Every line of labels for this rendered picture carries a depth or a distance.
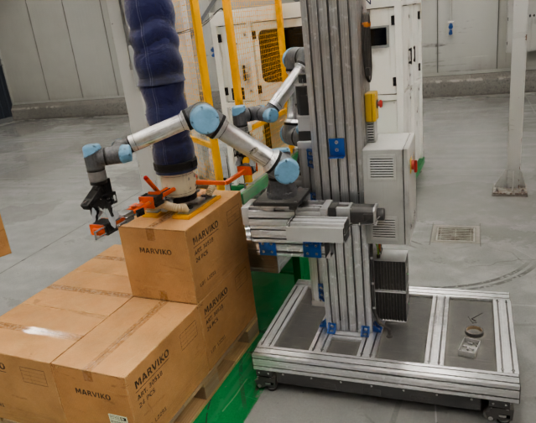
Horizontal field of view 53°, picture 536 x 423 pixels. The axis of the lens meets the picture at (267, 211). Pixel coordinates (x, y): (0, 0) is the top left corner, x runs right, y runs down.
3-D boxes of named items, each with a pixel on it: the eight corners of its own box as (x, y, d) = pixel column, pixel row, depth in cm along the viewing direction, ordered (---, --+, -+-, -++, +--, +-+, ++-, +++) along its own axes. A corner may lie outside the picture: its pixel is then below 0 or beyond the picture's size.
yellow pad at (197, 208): (205, 197, 300) (204, 188, 298) (221, 197, 296) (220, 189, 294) (172, 219, 271) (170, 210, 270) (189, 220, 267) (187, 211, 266)
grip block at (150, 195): (148, 202, 269) (147, 190, 267) (165, 203, 265) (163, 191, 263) (138, 208, 261) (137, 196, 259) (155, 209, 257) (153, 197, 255)
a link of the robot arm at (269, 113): (329, 57, 285) (275, 128, 278) (316, 57, 294) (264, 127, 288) (316, 41, 279) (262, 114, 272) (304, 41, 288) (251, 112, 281)
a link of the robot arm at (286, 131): (291, 148, 300) (295, 45, 286) (277, 144, 312) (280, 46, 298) (309, 147, 306) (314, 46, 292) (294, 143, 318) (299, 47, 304)
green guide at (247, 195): (302, 150, 544) (301, 142, 541) (312, 150, 540) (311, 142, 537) (231, 204, 408) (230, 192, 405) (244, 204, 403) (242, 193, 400)
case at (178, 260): (191, 249, 334) (180, 188, 321) (248, 254, 318) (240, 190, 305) (132, 296, 283) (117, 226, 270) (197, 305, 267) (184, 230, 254)
